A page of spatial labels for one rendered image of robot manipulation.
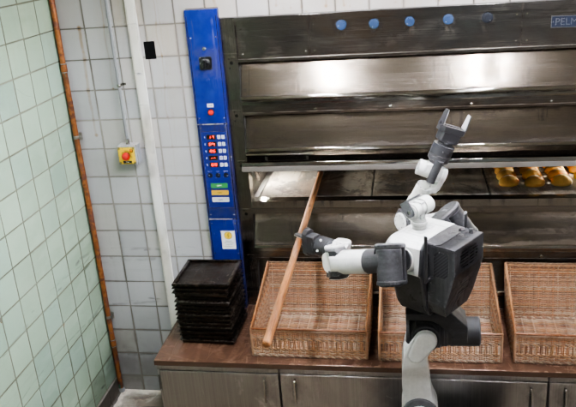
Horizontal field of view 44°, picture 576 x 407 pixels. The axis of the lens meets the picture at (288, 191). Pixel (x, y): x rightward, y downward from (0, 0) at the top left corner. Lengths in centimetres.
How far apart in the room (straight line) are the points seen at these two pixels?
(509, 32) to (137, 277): 228
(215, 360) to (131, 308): 83
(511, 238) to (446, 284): 112
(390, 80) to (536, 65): 65
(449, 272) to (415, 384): 58
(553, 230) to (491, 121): 63
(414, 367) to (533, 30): 157
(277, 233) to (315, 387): 81
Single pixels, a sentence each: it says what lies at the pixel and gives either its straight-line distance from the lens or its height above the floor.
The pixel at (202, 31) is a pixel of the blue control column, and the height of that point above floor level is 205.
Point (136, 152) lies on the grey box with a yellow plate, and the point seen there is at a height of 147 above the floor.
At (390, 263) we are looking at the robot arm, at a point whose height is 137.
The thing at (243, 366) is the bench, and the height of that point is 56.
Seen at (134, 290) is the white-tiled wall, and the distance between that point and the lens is 407.
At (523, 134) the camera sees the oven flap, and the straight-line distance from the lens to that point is 348.
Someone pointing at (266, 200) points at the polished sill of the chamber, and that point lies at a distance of 363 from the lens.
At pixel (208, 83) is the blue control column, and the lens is 348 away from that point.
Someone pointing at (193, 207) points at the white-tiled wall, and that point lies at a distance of 374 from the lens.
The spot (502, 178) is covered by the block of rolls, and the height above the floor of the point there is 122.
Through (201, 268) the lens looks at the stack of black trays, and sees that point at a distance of 363.
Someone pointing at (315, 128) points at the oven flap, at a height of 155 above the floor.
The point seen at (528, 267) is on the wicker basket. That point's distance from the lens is 371.
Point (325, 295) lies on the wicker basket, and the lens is 372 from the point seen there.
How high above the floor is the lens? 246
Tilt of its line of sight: 20 degrees down
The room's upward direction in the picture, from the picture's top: 4 degrees counter-clockwise
